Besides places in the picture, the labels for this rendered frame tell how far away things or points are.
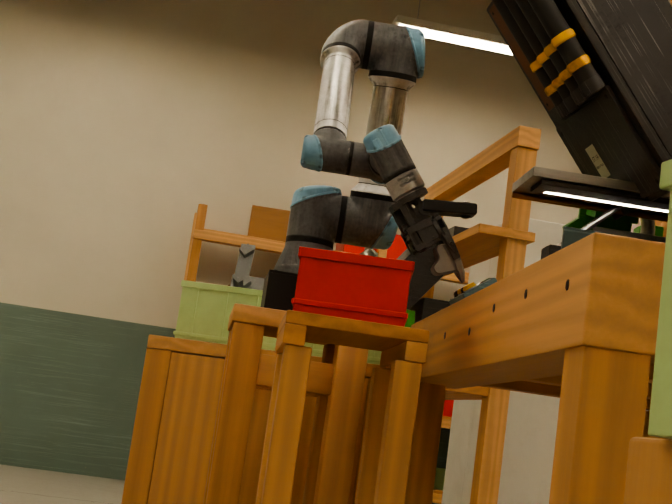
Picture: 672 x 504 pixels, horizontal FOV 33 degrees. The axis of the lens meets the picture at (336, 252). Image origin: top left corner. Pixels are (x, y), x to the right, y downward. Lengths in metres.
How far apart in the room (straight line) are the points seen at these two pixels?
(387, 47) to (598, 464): 1.47
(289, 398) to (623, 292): 0.73
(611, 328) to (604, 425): 0.12
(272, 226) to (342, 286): 6.98
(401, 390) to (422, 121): 8.03
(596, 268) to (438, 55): 8.74
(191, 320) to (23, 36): 6.82
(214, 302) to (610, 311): 1.86
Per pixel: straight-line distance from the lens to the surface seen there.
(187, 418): 3.10
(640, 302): 1.53
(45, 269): 9.44
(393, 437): 2.04
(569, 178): 2.16
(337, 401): 2.56
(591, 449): 1.50
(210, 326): 3.21
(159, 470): 3.11
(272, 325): 2.55
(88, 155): 9.57
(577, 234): 2.21
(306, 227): 2.69
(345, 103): 2.57
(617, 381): 1.52
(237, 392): 2.55
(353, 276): 2.06
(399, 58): 2.73
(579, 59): 2.08
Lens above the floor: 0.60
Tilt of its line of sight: 9 degrees up
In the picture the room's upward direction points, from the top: 8 degrees clockwise
